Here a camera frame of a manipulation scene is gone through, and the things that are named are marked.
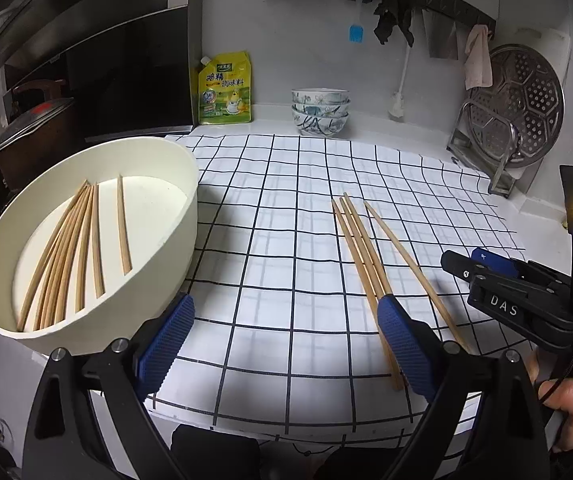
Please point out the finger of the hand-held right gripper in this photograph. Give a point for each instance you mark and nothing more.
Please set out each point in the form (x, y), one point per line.
(491, 260)
(461, 270)

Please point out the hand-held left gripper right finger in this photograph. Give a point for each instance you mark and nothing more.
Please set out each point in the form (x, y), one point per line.
(406, 345)

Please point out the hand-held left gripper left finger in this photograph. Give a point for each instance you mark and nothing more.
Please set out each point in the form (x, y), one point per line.
(164, 345)

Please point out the white oval basin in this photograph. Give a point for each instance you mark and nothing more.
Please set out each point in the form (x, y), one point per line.
(116, 330)

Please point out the wooden chopstick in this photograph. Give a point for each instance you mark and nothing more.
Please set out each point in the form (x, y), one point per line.
(368, 257)
(358, 257)
(411, 270)
(376, 255)

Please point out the row of wooden chopsticks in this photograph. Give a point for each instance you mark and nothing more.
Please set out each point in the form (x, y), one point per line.
(54, 280)

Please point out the metal plate rack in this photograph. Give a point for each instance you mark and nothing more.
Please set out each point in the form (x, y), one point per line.
(504, 182)

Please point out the black grid white tablecloth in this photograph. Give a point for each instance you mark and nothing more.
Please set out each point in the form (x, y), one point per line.
(276, 270)

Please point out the perforated metal steamer plate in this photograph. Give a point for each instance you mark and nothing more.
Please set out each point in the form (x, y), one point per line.
(526, 100)

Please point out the white hanging brush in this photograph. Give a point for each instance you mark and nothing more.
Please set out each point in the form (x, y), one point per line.
(397, 105)

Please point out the pink hanging cloth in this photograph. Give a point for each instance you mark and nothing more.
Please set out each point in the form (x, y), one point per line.
(479, 60)

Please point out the floral ceramic bowl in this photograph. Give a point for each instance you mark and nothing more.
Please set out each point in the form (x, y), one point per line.
(321, 125)
(319, 96)
(319, 109)

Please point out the dark cooking pot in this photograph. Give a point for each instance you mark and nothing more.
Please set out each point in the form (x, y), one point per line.
(36, 155)

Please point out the steel cleaver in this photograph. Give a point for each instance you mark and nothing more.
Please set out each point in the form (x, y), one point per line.
(441, 35)

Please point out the blue silicone scraper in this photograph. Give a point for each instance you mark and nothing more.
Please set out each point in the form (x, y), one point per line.
(356, 34)

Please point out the glass pot lid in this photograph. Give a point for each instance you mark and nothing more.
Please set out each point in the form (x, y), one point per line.
(31, 122)

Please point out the yellow seasoning pouch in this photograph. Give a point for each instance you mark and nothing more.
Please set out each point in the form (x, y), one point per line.
(226, 90)

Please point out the black hanging cloth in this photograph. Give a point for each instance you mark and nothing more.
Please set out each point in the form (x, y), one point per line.
(394, 15)

